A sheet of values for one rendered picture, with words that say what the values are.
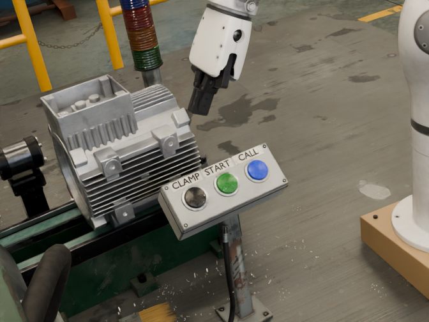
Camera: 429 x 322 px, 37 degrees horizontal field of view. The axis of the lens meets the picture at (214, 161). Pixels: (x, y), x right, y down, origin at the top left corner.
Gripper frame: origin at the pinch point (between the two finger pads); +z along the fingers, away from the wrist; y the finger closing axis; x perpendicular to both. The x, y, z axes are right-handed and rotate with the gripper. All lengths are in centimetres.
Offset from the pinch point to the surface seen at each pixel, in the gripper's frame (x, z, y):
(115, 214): 11.0, 20.1, -3.0
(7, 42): -30, 44, 233
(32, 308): 42, 2, -55
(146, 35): -3.5, -3.8, 33.1
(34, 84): -73, 83, 312
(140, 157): 9.4, 9.9, -2.8
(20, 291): 32.4, 18.9, -26.8
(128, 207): 9.4, 18.3, -3.7
